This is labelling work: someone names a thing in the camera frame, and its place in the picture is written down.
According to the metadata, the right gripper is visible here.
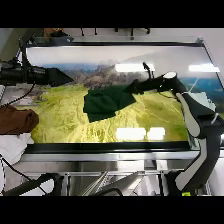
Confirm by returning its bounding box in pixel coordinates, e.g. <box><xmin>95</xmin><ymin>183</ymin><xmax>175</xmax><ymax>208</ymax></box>
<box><xmin>123</xmin><ymin>78</ymin><xmax>150</xmax><ymax>95</ymax></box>

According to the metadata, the dark green T-shirt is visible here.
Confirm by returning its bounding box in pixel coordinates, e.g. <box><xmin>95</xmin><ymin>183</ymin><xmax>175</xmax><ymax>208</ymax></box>
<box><xmin>82</xmin><ymin>84</ymin><xmax>138</xmax><ymax>123</ymax></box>

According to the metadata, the brown garment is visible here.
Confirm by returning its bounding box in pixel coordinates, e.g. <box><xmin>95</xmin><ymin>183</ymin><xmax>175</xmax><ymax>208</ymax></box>
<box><xmin>0</xmin><ymin>104</ymin><xmax>41</xmax><ymax>136</ymax></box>

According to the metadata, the white garment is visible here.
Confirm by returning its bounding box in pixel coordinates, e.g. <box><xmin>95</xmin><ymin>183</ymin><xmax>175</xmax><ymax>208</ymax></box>
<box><xmin>0</xmin><ymin>132</ymin><xmax>35</xmax><ymax>166</ymax></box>

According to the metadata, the silver frame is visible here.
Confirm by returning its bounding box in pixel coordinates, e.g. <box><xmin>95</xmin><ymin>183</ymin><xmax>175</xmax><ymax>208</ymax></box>
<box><xmin>19</xmin><ymin>149</ymin><xmax>224</xmax><ymax>197</ymax></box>

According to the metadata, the black cable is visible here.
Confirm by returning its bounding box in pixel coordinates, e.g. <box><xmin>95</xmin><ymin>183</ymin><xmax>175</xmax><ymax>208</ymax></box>
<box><xmin>0</xmin><ymin>155</ymin><xmax>50</xmax><ymax>196</ymax></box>
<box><xmin>0</xmin><ymin>81</ymin><xmax>37</xmax><ymax>109</ymax></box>

